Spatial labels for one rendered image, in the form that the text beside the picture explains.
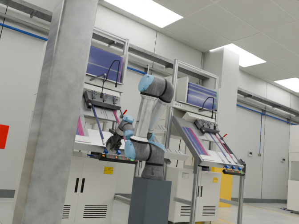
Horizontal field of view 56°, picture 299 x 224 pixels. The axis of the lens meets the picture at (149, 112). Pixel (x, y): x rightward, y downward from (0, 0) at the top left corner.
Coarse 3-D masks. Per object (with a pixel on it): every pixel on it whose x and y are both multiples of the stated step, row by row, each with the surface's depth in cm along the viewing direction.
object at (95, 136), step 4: (92, 132) 224; (96, 132) 227; (104, 132) 232; (108, 132) 235; (92, 136) 220; (96, 136) 223; (100, 136) 225; (104, 136) 228; (108, 136) 231; (92, 140) 216; (96, 140) 219; (100, 140) 221; (124, 140) 238; (100, 144) 218; (124, 144) 234
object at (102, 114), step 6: (84, 102) 251; (84, 108) 244; (96, 108) 254; (102, 108) 259; (108, 108) 264; (84, 114) 238; (90, 114) 242; (102, 114) 252; (108, 114) 257; (120, 114) 268; (108, 120) 257; (114, 120) 254; (120, 120) 259
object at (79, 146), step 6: (78, 144) 204; (84, 144) 206; (90, 144) 208; (96, 144) 212; (84, 150) 210; (90, 150) 213; (96, 150) 215; (102, 150) 217; (114, 150) 222; (120, 150) 224
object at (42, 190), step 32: (64, 0) 23; (96, 0) 24; (64, 32) 23; (64, 64) 22; (64, 96) 22; (32, 128) 22; (64, 128) 22; (32, 160) 21; (64, 160) 22; (32, 192) 20; (64, 192) 22
